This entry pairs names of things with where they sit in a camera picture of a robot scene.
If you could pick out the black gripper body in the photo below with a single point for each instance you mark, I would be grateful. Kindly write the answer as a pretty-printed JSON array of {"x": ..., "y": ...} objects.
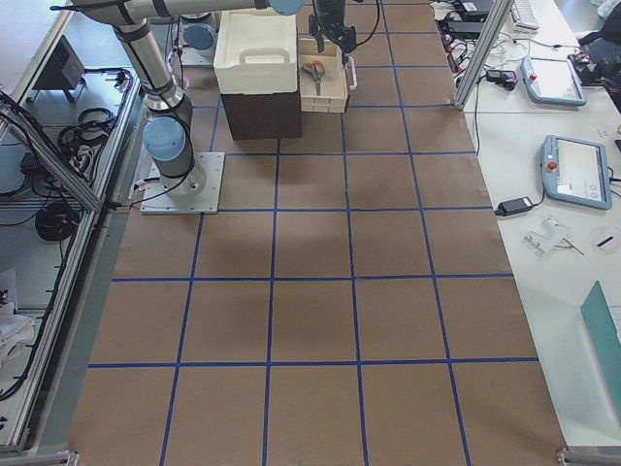
[{"x": 329, "y": 11}]

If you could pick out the grey orange scissors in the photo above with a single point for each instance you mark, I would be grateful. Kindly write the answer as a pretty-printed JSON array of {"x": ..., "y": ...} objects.
[{"x": 316, "y": 70}]

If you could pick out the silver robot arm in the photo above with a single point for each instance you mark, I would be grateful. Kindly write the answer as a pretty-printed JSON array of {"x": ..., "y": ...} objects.
[
  {"x": 167, "y": 136},
  {"x": 198, "y": 30}
]

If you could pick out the dark brown drawer cabinet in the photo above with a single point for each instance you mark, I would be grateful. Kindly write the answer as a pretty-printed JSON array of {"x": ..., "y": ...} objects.
[{"x": 263, "y": 116}]

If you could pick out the white plastic tray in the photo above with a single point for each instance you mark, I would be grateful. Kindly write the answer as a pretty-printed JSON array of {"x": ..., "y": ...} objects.
[{"x": 256, "y": 53}]

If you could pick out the blue teach pendant far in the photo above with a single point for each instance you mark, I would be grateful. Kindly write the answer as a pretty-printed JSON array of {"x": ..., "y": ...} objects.
[{"x": 552, "y": 81}]

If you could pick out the blue teach pendant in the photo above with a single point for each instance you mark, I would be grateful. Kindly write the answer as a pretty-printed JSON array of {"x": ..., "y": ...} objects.
[
  {"x": 575, "y": 171},
  {"x": 552, "y": 81}
]

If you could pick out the black power adapter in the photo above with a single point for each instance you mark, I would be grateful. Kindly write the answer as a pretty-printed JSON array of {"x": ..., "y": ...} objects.
[{"x": 515, "y": 206}]

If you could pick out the blue teach pendant near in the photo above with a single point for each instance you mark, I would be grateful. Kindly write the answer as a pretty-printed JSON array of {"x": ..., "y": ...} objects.
[{"x": 575, "y": 171}]

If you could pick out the black monitor box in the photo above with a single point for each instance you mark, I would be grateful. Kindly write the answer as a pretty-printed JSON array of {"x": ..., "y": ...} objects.
[{"x": 63, "y": 71}]

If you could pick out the teal notebook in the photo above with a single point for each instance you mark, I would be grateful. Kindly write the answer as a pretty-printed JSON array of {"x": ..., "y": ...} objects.
[{"x": 605, "y": 340}]

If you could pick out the white cloth bundle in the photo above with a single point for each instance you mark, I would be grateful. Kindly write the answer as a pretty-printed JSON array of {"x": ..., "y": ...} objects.
[{"x": 17, "y": 331}]

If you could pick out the wooden drawer with white handle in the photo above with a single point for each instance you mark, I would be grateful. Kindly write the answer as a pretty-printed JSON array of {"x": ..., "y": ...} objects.
[{"x": 339, "y": 78}]

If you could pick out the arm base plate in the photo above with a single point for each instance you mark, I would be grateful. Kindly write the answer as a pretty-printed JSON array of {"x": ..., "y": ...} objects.
[
  {"x": 198, "y": 193},
  {"x": 192, "y": 57}
]

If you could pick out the aluminium frame post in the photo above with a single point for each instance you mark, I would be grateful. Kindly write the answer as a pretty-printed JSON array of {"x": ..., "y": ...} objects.
[{"x": 487, "y": 38}]

